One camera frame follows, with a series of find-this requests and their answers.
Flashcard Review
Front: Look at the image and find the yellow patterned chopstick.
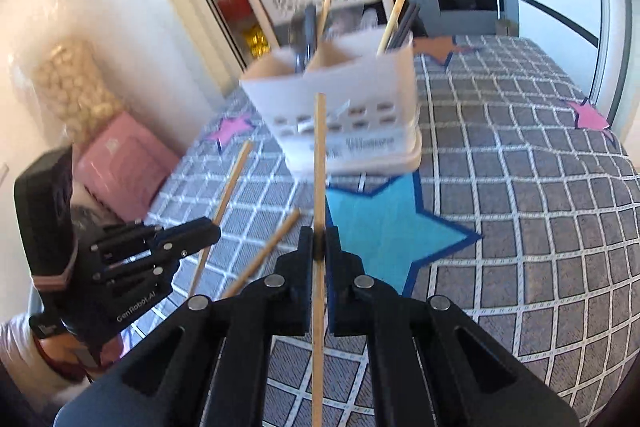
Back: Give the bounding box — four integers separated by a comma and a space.
376, 0, 406, 55

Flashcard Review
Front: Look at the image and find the person's left hand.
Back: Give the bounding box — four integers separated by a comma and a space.
29, 206, 126, 383

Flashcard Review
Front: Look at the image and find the pink plastic stool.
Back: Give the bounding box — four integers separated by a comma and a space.
74, 112, 180, 221

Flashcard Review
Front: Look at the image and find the grey checked star tablecloth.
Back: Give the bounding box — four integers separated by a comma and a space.
145, 36, 639, 426

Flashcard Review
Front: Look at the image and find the white plastic utensil holder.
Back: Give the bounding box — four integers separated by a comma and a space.
240, 28, 422, 179

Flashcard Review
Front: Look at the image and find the black utensil in holder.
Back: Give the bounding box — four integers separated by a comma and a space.
386, 2, 420, 51

